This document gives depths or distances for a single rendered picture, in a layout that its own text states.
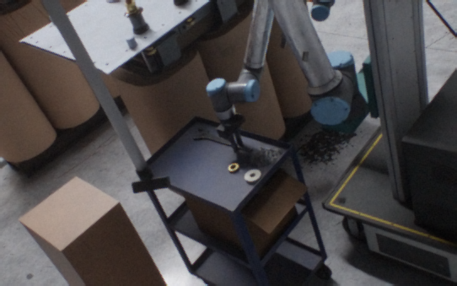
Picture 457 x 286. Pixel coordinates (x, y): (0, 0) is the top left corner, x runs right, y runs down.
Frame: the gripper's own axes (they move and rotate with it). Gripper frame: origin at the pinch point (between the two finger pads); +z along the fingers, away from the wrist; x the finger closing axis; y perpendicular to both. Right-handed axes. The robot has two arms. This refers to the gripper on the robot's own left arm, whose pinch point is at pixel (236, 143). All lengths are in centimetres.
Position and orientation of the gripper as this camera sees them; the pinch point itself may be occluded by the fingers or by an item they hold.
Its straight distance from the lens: 260.5
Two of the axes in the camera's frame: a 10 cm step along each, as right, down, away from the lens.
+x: -6.1, 6.2, -4.8
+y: -7.4, -2.4, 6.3
